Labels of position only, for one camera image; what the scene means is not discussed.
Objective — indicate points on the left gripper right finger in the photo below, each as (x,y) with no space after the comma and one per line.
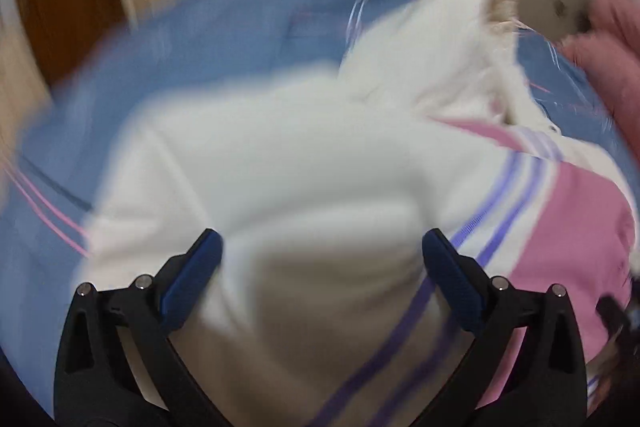
(525,366)

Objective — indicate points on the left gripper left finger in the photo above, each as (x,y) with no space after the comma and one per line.
(93,381)

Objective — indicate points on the white pink hooded jacket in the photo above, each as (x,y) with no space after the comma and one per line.
(322,182)

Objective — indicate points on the rolled pink blanket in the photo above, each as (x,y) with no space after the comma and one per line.
(609,55)

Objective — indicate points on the blue striped bed cover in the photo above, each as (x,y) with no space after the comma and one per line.
(61,164)

